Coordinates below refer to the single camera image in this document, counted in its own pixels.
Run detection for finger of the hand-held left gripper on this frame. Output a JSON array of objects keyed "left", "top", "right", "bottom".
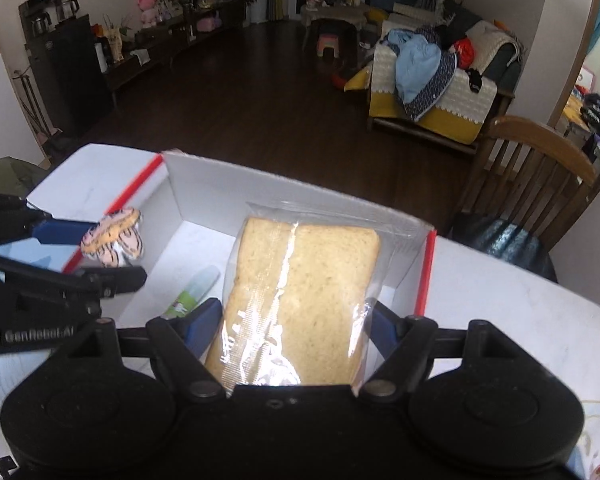
[
  {"left": 0, "top": 254, "right": 148, "bottom": 312},
  {"left": 0, "top": 191, "right": 101, "bottom": 262}
]

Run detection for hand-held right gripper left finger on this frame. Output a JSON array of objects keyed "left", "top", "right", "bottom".
[{"left": 62, "top": 297, "right": 229, "bottom": 404}]

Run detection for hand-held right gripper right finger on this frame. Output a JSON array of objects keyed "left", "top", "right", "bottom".
[{"left": 357, "top": 302, "right": 537, "bottom": 404}]

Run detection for bagged sliced bread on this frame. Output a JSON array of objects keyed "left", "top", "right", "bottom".
[{"left": 203, "top": 202, "right": 429, "bottom": 389}]

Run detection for red cardboard box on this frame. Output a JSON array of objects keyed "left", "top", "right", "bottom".
[{"left": 60, "top": 149, "right": 439, "bottom": 387}]

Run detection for green white tube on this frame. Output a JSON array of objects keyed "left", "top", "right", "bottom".
[{"left": 160, "top": 266, "right": 222, "bottom": 320}]

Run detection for olive green bag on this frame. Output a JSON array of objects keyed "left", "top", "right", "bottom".
[{"left": 0, "top": 157, "right": 47, "bottom": 200}]

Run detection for black folded rack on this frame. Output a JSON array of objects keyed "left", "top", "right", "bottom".
[{"left": 12, "top": 69, "right": 57, "bottom": 137}]

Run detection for black seat cushion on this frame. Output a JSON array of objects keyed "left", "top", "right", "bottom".
[{"left": 449, "top": 211, "right": 559, "bottom": 284}]

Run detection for black tea bar machine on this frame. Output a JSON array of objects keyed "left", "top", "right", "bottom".
[{"left": 18, "top": 0, "right": 115, "bottom": 139}]

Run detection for yellow paper bag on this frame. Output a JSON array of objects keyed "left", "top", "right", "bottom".
[{"left": 103, "top": 27, "right": 126, "bottom": 64}]

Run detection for wooden chair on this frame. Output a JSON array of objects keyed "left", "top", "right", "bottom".
[{"left": 457, "top": 115, "right": 600, "bottom": 257}]

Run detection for dark low tv cabinet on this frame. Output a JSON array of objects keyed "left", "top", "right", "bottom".
[{"left": 104, "top": 0, "right": 262, "bottom": 107}]

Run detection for yellow white sofa blanket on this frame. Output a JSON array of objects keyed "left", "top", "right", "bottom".
[{"left": 344, "top": 44, "right": 499, "bottom": 144}]

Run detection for pink plush doll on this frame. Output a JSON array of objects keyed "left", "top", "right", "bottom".
[{"left": 137, "top": 0, "right": 160, "bottom": 30}]

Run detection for dark blue dotted garment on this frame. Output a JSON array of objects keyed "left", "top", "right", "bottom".
[{"left": 404, "top": 26, "right": 459, "bottom": 123}]

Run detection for light blue garment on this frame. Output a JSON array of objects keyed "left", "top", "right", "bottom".
[{"left": 386, "top": 29, "right": 442, "bottom": 106}]

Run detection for red cloth item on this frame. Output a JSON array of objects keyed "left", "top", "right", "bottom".
[{"left": 452, "top": 37, "right": 477, "bottom": 69}]

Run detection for pink plastic stool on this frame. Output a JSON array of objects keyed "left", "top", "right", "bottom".
[{"left": 315, "top": 32, "right": 342, "bottom": 59}]

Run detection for dark sofa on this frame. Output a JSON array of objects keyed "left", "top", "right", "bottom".
[{"left": 367, "top": 7, "right": 527, "bottom": 155}]

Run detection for pile of clothes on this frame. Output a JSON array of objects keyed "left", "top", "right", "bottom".
[{"left": 561, "top": 87, "right": 600, "bottom": 162}]

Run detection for cream knitted blanket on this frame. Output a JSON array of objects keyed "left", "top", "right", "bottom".
[{"left": 466, "top": 19, "right": 524, "bottom": 79}]

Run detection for small low table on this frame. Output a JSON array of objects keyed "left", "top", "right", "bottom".
[{"left": 300, "top": 1, "right": 369, "bottom": 68}]

